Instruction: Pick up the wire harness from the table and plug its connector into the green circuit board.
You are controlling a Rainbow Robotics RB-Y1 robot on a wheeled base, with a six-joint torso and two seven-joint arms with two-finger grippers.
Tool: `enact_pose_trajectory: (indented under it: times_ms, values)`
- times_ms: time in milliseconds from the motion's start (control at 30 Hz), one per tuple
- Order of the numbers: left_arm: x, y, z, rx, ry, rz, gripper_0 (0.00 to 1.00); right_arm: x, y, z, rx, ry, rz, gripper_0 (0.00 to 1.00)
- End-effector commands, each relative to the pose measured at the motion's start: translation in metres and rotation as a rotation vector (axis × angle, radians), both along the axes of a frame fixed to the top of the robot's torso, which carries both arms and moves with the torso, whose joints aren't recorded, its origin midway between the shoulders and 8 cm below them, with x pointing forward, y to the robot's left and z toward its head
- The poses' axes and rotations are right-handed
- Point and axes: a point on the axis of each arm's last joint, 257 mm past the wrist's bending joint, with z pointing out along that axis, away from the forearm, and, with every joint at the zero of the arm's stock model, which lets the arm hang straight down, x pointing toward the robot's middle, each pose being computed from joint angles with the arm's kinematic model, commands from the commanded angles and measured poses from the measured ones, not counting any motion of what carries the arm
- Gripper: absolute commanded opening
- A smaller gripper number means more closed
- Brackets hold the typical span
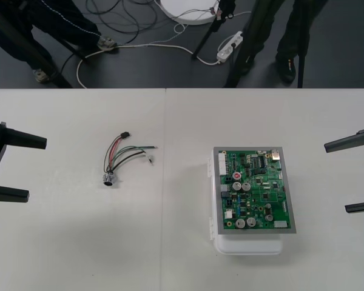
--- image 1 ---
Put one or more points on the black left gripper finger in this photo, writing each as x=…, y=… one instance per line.
x=9, y=194
x=25, y=139

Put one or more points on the milky plastic box with lid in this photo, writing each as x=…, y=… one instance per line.
x=248, y=245

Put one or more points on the person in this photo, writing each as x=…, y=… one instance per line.
x=303, y=24
x=76, y=21

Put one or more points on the green circuit board grey frame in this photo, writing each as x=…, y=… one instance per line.
x=261, y=194

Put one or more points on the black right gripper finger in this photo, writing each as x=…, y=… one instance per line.
x=362, y=208
x=347, y=142

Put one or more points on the white round base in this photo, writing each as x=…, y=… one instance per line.
x=185, y=12

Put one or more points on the white power strip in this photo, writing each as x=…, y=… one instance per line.
x=229, y=47

